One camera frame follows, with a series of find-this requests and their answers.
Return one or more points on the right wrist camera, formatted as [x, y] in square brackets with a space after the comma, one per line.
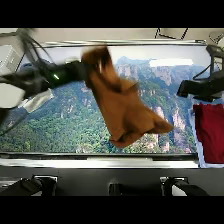
[216, 51]

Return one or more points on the silver frame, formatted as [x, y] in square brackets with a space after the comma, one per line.
[100, 162]

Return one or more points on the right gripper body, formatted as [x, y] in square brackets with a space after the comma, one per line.
[185, 88]

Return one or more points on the red garment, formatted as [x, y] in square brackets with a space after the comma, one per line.
[210, 131]

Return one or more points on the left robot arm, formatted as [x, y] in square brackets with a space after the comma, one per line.
[23, 81]

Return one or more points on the brown garment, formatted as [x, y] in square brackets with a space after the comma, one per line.
[126, 110]

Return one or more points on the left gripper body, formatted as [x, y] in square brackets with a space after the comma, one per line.
[77, 71]

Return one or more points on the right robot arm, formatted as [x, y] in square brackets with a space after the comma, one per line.
[210, 87]

